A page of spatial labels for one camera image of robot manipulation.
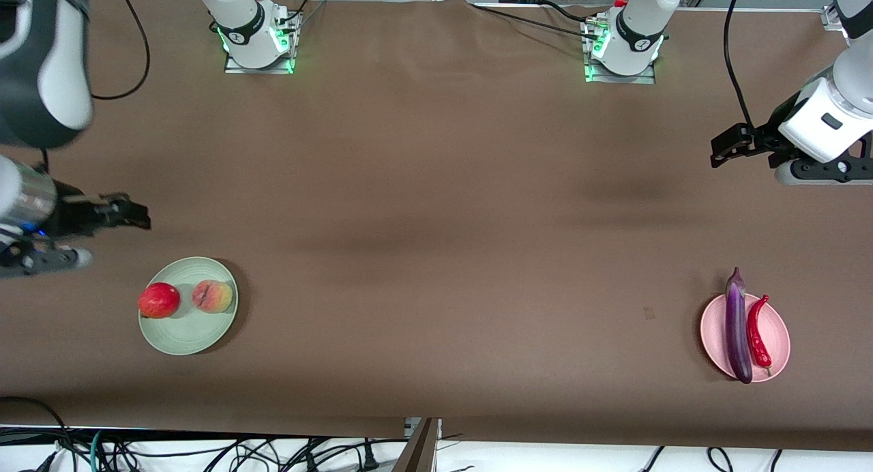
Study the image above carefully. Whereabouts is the red pomegranate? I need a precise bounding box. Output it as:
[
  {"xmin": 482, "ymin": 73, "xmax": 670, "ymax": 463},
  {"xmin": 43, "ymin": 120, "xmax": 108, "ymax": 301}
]
[{"xmin": 138, "ymin": 282, "xmax": 181, "ymax": 320}]

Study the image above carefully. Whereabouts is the yellow pink peach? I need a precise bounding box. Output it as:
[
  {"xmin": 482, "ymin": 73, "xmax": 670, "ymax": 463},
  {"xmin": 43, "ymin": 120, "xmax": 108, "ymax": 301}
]
[{"xmin": 192, "ymin": 280, "xmax": 234, "ymax": 314}]

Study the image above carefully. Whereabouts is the purple eggplant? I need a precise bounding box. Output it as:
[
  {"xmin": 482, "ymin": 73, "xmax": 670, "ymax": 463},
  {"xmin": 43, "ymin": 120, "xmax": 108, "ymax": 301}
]
[{"xmin": 724, "ymin": 267, "xmax": 754, "ymax": 384}]

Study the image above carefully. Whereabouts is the red chili pepper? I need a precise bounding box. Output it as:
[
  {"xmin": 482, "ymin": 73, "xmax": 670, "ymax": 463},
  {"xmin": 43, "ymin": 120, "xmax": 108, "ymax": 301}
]
[{"xmin": 746, "ymin": 295, "xmax": 773, "ymax": 376}]

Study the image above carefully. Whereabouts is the pale green round plate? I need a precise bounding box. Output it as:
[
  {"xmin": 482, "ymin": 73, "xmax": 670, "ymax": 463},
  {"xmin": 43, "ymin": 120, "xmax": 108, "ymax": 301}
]
[{"xmin": 138, "ymin": 256, "xmax": 239, "ymax": 356}]

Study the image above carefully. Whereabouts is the pink round plate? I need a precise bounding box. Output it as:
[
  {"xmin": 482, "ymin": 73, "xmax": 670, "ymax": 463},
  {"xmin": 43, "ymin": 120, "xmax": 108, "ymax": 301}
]
[{"xmin": 700, "ymin": 293, "xmax": 791, "ymax": 383}]

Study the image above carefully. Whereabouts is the brown table cover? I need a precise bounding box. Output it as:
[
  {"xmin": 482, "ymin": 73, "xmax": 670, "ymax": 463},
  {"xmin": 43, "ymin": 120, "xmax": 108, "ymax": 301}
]
[{"xmin": 0, "ymin": 0, "xmax": 873, "ymax": 452}]

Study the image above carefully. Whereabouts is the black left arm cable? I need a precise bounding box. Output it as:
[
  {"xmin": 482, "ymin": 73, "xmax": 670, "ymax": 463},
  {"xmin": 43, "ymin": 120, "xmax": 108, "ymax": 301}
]
[{"xmin": 723, "ymin": 0, "xmax": 759, "ymax": 136}]

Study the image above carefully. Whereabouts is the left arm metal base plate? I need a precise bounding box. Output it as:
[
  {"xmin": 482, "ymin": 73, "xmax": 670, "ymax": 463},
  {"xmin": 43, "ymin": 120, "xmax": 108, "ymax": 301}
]
[{"xmin": 583, "ymin": 18, "xmax": 657, "ymax": 85}]

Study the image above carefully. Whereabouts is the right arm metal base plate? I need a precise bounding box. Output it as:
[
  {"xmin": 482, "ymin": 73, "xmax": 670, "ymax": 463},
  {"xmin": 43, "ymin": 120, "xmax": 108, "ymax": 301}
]
[{"xmin": 224, "ymin": 8, "xmax": 296, "ymax": 75}]

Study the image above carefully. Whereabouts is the black looping floor cable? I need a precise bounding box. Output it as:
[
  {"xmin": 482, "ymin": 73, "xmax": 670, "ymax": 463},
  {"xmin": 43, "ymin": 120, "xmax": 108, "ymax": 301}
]
[{"xmin": 0, "ymin": 396, "xmax": 77, "ymax": 472}]

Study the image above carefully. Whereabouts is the black cable across table cover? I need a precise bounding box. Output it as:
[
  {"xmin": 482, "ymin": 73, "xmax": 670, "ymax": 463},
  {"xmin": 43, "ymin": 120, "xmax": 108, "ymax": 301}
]
[{"xmin": 471, "ymin": 0, "xmax": 604, "ymax": 42}]

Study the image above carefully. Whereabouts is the black base wire bundle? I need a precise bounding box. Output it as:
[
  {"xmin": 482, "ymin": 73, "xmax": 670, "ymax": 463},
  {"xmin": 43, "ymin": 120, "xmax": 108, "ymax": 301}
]
[{"xmin": 259, "ymin": 0, "xmax": 327, "ymax": 33}]

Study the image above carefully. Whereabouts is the aluminium post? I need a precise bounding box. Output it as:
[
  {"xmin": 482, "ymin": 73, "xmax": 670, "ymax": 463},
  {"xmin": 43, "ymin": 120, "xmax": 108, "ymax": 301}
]
[{"xmin": 392, "ymin": 417, "xmax": 443, "ymax": 472}]

